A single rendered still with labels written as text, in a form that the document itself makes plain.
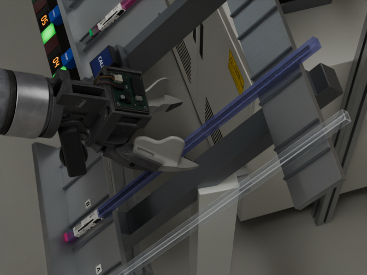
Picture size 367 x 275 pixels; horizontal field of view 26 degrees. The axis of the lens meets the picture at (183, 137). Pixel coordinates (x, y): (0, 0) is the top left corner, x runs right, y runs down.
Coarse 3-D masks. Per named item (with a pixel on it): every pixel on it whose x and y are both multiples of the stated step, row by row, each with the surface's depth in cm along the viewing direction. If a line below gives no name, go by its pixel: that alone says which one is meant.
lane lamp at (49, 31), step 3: (51, 24) 153; (48, 27) 153; (51, 27) 152; (45, 30) 154; (48, 30) 153; (51, 30) 152; (54, 30) 152; (42, 33) 154; (45, 33) 153; (48, 33) 153; (51, 33) 152; (54, 33) 151; (42, 36) 154; (45, 36) 153; (48, 36) 152; (51, 36) 152; (45, 39) 153; (48, 39) 152; (45, 42) 153
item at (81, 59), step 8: (64, 0) 148; (64, 8) 146; (64, 16) 145; (72, 16) 146; (64, 24) 145; (72, 24) 145; (72, 32) 143; (72, 40) 142; (72, 48) 141; (80, 48) 142; (80, 56) 140; (80, 64) 139; (88, 64) 140; (80, 72) 138; (88, 72) 139
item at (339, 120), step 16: (320, 128) 89; (336, 128) 88; (304, 144) 91; (272, 160) 94; (288, 160) 92; (256, 176) 95; (272, 176) 94; (240, 192) 96; (208, 208) 99; (224, 208) 98; (192, 224) 101; (160, 240) 105; (176, 240) 103; (144, 256) 106; (128, 272) 108
